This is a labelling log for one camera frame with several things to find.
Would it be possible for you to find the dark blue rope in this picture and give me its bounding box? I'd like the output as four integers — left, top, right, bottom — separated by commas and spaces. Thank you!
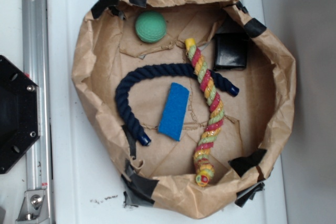
114, 62, 240, 147

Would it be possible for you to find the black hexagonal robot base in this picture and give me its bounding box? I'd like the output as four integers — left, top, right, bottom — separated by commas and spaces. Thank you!
1, 56, 40, 174

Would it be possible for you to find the blue sponge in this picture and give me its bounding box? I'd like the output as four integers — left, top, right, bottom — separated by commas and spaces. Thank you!
158, 82, 189, 142

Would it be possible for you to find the brown paper bag bin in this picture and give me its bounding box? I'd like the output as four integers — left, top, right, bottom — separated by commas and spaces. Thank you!
72, 0, 296, 219

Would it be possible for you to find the green ball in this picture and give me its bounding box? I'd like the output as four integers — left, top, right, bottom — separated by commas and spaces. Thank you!
135, 11, 166, 44

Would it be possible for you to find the black square box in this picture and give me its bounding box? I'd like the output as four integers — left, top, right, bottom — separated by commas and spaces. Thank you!
213, 33, 249, 71

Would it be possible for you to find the white tray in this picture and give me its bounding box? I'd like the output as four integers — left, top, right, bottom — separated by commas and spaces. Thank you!
46, 0, 288, 224

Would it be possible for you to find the multicolour twisted rope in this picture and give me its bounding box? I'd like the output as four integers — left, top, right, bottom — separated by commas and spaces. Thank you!
184, 38, 226, 187

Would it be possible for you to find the aluminium rail frame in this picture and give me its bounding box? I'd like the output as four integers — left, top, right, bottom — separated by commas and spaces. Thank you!
17, 0, 55, 223

